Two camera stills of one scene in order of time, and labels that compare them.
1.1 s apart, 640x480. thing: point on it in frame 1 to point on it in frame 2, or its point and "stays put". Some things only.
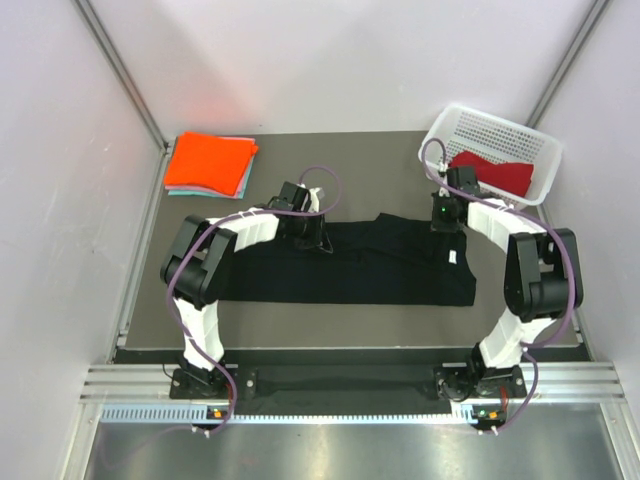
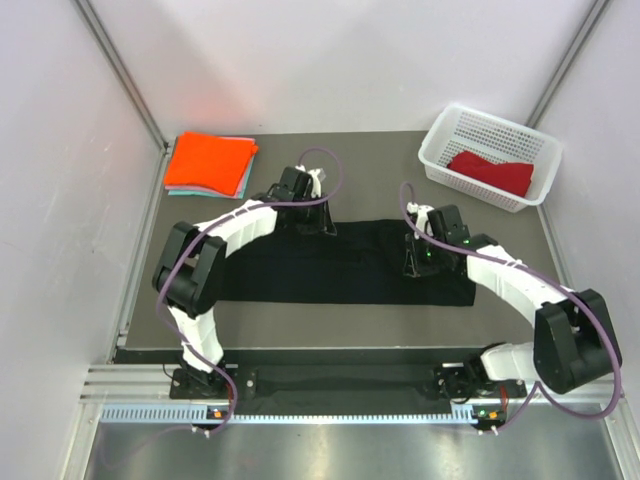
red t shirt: [514, 178] stays put
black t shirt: [397, 260] stays put
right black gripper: [436, 223] to [410, 267]
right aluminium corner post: [566, 63] stays put
